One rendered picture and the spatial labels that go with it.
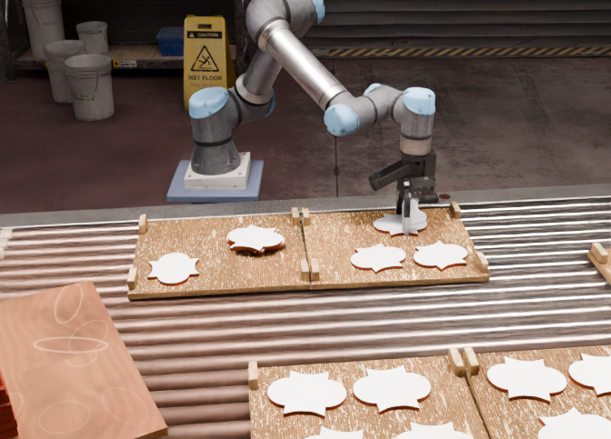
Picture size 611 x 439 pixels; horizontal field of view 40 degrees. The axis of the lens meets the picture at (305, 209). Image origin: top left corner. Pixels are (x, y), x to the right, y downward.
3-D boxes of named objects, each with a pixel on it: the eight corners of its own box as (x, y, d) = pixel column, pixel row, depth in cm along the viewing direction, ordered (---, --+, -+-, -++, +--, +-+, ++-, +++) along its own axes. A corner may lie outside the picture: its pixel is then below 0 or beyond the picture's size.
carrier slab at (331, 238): (301, 219, 221) (301, 214, 220) (454, 213, 223) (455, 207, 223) (312, 290, 190) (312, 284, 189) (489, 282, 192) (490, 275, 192)
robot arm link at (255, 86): (211, 106, 258) (267, -21, 215) (249, 94, 266) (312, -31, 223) (231, 136, 255) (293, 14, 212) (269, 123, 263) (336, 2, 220)
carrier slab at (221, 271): (141, 226, 218) (141, 221, 217) (298, 218, 221) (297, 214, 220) (127, 300, 187) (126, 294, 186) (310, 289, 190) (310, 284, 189)
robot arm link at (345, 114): (230, -12, 210) (350, 115, 191) (265, -19, 216) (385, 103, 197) (222, 25, 218) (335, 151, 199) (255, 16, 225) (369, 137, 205)
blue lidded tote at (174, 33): (163, 46, 651) (161, 26, 644) (215, 46, 650) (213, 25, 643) (155, 58, 624) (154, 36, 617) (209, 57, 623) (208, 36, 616)
